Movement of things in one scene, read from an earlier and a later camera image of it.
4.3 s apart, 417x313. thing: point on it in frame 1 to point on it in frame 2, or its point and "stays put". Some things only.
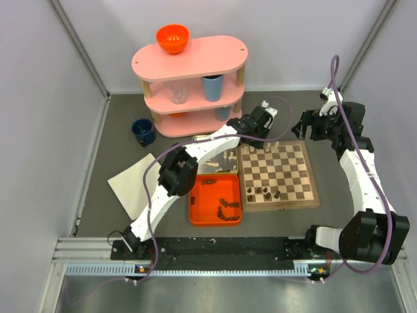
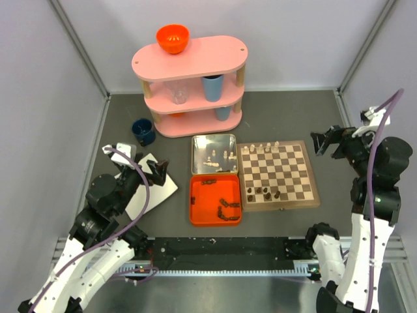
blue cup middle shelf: [213, 87] stays put
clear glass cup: [178, 91] stays put
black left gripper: [257, 145] to [159, 171]
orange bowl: [173, 38] stays put
